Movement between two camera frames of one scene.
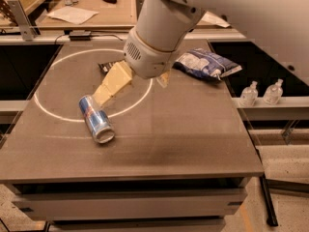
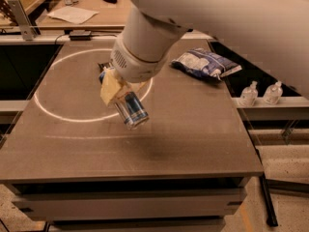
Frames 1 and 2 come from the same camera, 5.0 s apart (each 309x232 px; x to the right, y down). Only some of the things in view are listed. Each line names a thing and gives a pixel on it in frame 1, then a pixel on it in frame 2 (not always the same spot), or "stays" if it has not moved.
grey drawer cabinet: (171, 205) stays
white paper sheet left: (72, 14) stays
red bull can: (98, 121) -> (129, 107)
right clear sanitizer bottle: (273, 93) stays
